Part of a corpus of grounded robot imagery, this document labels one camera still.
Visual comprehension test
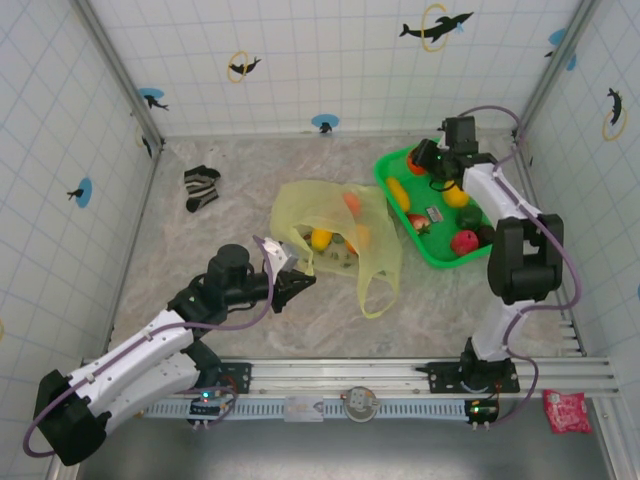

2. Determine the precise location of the orange-yellow fake fruit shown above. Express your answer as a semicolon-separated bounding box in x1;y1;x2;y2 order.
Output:
344;224;372;256

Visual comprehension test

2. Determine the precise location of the green plastic basket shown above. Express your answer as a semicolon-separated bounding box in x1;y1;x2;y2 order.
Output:
373;137;501;270

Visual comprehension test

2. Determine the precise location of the yellow plastic bag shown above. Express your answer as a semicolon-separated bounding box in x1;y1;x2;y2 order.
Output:
269;179;404;320

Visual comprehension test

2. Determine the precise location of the dark green fake avocado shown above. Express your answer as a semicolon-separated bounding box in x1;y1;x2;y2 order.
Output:
457;205;484;229

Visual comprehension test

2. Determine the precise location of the yellow fake banana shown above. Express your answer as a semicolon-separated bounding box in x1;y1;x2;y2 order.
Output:
384;177;412;211

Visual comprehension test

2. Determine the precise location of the red fake pomegranate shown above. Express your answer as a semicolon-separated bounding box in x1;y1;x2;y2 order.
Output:
449;229;480;256

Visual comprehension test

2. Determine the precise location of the black white striped sock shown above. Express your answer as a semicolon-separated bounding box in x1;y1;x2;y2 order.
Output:
182;164;222;214

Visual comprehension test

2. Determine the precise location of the grey plastic card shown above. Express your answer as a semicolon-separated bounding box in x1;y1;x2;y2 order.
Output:
283;396;325;424

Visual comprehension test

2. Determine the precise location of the small circuit board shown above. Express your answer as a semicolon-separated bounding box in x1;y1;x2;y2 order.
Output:
464;397;500;431
187;385;236;429

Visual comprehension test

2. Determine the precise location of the round silver disc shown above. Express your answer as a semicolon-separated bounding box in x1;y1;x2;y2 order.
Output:
342;385;379;424

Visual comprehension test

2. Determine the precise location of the blue circle penguin sticker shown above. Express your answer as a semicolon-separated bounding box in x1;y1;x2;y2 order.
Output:
310;113;341;135

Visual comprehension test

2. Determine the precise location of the blue whale sticker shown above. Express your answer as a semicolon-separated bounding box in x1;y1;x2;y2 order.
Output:
543;27;579;72

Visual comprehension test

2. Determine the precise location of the blue oval fish sticker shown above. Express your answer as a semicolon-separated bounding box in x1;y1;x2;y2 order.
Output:
66;177;94;208

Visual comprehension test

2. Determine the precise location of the blue circle shark sticker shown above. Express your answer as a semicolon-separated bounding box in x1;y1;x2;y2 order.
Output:
137;87;170;112

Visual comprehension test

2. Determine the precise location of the red snack packet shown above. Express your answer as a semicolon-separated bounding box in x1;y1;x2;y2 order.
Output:
542;389;594;435

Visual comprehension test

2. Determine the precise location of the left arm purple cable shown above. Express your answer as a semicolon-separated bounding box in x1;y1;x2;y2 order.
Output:
22;235;277;459

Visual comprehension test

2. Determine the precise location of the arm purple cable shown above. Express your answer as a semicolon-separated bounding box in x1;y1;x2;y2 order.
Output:
22;235;277;459
459;103;584;429

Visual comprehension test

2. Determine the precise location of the aluminium table side rail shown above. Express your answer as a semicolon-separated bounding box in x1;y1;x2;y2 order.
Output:
47;142;166;480
512;132;589;357

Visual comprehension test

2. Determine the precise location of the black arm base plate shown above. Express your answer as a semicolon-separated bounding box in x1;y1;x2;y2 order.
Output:
426;359;521;396
217;360;254;397

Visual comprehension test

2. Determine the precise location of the aluminium mounting rail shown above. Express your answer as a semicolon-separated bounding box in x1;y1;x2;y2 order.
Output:
82;355;619;401

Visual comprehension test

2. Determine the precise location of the white slotted cable duct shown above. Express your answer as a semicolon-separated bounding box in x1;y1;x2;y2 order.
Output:
139;398;504;421

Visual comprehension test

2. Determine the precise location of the aluminium frame post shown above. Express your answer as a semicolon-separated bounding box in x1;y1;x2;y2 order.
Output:
510;0;604;144
69;0;166;151

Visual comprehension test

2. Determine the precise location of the large dolphin ring sticker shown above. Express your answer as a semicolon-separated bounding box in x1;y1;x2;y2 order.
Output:
398;3;475;53

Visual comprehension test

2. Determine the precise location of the black fish ring sticker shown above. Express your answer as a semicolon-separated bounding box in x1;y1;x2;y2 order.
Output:
133;123;154;160

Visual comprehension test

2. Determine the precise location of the black seal ring sticker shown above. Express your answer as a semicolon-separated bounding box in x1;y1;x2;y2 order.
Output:
601;87;629;142

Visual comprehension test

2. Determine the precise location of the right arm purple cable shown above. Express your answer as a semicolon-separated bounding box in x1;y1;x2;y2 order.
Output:
459;103;584;429

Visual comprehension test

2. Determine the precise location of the small dolphin ring sticker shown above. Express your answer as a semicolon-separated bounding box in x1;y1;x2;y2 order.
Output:
227;50;263;84

